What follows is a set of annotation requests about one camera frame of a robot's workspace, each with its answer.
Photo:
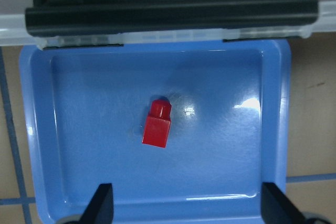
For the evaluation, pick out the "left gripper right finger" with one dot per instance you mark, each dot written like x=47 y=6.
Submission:
x=276 y=207

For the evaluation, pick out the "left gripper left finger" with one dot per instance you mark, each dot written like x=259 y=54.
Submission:
x=101 y=208

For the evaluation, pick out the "red block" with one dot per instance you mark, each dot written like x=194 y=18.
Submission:
x=158 y=123

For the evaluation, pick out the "clear plastic storage box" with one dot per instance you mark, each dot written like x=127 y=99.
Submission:
x=14 y=33

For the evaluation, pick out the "blue plastic tray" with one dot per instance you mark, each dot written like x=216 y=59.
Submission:
x=184 y=132

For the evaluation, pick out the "black box latch handle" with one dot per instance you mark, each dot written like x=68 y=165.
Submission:
x=76 y=23

